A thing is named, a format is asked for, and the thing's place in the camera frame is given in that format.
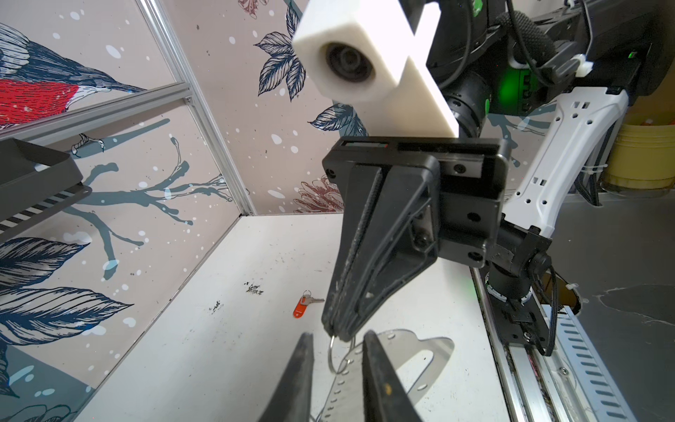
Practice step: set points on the black hanging basket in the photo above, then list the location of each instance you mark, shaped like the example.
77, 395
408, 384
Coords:
36, 183

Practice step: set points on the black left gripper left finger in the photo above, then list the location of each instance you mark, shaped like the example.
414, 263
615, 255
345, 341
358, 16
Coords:
291, 400

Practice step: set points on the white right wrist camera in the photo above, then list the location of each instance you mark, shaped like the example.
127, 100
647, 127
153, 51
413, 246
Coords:
370, 56

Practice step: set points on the yellow bucket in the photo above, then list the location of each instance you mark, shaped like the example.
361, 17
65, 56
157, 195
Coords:
642, 158

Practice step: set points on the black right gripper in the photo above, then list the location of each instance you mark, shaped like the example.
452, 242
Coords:
408, 201

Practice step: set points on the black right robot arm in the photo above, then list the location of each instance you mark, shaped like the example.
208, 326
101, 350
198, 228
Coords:
552, 89

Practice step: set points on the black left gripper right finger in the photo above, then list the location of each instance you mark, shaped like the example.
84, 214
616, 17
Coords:
384, 398

